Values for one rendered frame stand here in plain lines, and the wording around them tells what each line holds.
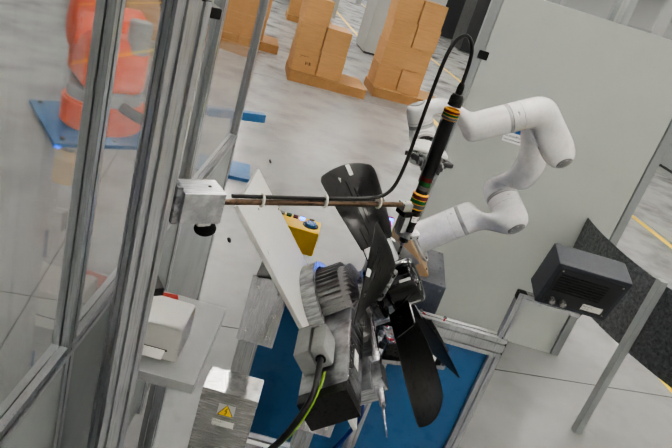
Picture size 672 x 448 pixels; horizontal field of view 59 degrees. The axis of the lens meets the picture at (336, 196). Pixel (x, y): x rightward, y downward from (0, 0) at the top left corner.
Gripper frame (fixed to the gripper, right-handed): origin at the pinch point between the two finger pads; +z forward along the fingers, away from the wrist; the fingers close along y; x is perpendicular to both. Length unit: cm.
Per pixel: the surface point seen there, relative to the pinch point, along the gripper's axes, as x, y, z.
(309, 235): -45, 24, -31
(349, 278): -32.4, 12.1, 12.0
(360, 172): -9.2, 16.6, -5.3
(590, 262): -26, -69, -34
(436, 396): -41, -12, 39
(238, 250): -150, 61, -197
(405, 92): -130, -80, -816
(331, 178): -10.2, 24.1, 3.3
